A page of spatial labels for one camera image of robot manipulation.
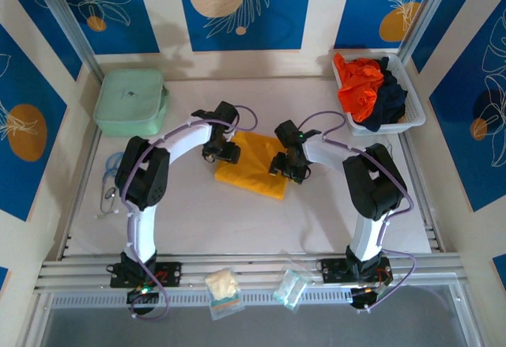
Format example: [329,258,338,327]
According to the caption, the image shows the yellow t-shirt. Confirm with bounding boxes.
[214,130,292,202]

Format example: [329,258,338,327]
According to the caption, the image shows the orange t-shirt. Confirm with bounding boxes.
[333,52,385,123]

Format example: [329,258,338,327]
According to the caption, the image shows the mint green zip case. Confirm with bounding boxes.
[93,69,171,137]

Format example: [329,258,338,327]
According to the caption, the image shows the light blue stethoscope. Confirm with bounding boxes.
[96,151,126,221]

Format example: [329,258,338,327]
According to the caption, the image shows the navy blue t-shirt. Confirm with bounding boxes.
[361,56,409,133]

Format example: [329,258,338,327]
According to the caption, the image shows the plastic bag with green content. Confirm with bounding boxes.
[272,250,314,312]

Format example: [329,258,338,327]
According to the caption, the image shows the plastic bag with cream content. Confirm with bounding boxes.
[204,267,244,322]

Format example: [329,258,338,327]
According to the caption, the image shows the white plastic basket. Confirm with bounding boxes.
[330,51,427,138]

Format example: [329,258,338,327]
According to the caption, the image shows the black electronics module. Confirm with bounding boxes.
[126,286,160,305]
[349,285,387,311]

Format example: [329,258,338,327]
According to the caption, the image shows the translucent grey front panel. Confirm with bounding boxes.
[37,303,489,347]

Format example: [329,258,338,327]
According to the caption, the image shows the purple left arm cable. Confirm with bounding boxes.
[120,104,260,322]

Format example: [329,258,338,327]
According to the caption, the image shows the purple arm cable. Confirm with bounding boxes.
[120,104,260,322]
[298,110,418,315]

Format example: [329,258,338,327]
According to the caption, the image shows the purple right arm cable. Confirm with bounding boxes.
[298,110,418,315]

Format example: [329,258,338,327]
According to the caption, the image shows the aluminium front frame rail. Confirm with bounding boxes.
[33,252,464,296]

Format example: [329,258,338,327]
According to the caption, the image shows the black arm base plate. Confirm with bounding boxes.
[109,262,183,289]
[319,258,392,285]

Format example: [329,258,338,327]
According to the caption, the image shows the grey slotted cable duct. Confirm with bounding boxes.
[49,288,458,309]

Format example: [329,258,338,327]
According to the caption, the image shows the aluminium corner post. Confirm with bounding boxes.
[29,0,106,83]
[397,0,462,62]

